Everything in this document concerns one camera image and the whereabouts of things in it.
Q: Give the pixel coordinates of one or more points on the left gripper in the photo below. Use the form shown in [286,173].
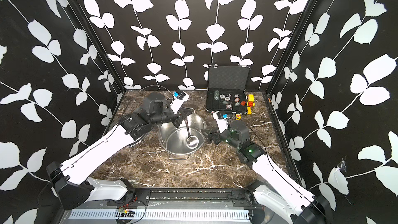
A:
[183,112]

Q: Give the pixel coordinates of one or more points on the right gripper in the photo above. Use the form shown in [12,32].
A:
[212,135]

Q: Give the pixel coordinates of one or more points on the long steel spoon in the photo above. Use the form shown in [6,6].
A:
[192,142]

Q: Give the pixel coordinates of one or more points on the stainless steel pot lid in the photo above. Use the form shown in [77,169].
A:
[134,127]

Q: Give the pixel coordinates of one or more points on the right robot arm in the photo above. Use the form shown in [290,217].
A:
[281,194]

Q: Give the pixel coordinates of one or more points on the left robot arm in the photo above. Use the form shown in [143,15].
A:
[71,179]

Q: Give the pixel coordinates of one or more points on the blue green chip stack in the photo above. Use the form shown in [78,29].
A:
[216,95]

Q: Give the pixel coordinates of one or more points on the black poker chip case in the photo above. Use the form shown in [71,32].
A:
[231,83]

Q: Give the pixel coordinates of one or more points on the yellow red toy block figure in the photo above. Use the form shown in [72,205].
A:
[250,103]

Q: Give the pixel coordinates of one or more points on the perforated metal rail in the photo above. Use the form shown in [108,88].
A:
[212,215]

